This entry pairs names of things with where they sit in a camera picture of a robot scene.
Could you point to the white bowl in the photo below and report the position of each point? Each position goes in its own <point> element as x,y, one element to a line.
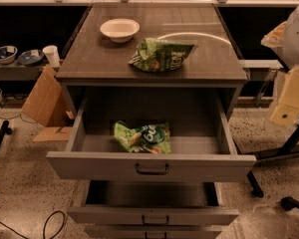
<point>120,30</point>

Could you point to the black stand base right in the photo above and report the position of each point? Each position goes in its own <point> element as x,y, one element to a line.
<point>287,203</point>

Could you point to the grey side shelf left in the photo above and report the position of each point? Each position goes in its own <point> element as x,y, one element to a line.
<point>17,72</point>

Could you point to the open top drawer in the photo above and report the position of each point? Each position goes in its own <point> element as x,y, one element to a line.
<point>202,149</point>

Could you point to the open middle drawer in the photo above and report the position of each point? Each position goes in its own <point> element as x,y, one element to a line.
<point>152,204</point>

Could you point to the grey drawer cabinet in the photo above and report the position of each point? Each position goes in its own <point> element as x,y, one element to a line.
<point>96,60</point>

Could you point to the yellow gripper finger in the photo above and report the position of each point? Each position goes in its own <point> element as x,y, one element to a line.
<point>287,109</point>

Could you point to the white paper cup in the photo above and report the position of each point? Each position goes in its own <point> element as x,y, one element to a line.
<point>51,53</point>

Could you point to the blue bowl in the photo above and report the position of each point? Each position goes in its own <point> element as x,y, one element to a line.
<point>7,54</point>
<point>31,58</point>

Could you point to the green rice chip bag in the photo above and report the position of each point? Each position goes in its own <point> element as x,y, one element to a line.
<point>151,138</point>

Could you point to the blue bowl right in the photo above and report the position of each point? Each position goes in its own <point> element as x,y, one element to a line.
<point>31,58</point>

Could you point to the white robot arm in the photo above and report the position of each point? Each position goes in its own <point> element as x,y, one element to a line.
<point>284,41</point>

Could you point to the open drawer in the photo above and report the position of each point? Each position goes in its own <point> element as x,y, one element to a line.
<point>152,204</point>
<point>202,149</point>

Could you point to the bottom drawer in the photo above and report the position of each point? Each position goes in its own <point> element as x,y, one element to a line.
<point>150,232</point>

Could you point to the green chip bag on counter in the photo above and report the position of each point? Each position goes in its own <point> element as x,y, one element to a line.
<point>158,55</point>

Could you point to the blue bowl left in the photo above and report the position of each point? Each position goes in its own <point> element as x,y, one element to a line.
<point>7,54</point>

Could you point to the brown cardboard box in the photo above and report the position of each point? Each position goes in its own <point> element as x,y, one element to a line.
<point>47,106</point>

